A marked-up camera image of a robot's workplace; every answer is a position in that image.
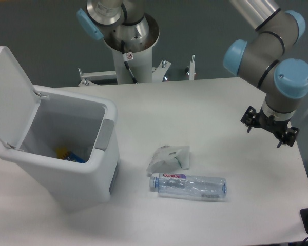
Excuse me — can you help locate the yellow blue trash item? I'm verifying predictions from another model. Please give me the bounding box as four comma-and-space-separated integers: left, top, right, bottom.
55, 147, 86, 163

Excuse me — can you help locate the white trash can lid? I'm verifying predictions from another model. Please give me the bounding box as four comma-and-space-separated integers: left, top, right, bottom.
0, 46, 49, 149

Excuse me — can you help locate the white plastic trash can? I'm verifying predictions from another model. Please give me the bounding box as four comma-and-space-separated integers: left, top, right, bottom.
0, 86, 120, 210

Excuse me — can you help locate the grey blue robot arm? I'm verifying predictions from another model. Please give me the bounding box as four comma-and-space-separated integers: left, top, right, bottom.
76, 1, 308, 146

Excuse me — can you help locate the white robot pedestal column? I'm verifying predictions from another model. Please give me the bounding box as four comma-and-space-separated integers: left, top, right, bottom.
104, 13, 160, 84

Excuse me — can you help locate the white metal base frame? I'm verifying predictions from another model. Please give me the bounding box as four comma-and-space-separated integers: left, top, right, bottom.
78, 54, 196, 87

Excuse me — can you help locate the clear plastic water bottle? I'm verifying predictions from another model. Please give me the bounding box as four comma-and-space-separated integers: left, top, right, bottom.
149, 173, 227, 201

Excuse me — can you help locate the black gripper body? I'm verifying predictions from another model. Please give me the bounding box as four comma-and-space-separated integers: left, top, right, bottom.
256, 109, 289, 136

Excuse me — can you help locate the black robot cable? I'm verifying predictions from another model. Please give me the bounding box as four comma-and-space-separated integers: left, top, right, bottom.
120, 40, 140, 84

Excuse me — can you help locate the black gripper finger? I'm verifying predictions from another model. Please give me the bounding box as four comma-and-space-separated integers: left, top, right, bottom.
276, 127, 299, 148
240, 106, 259, 133

